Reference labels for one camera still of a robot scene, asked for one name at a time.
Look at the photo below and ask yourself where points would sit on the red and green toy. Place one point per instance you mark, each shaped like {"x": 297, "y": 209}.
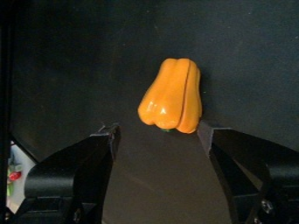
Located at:
{"x": 14, "y": 175}

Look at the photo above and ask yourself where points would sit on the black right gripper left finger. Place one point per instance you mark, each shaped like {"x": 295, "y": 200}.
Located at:
{"x": 74, "y": 178}

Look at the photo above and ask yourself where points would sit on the orange toy squash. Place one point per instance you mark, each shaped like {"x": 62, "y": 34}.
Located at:
{"x": 171, "y": 96}

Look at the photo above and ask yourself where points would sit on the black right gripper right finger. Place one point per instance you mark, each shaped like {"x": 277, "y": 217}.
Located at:
{"x": 252, "y": 172}

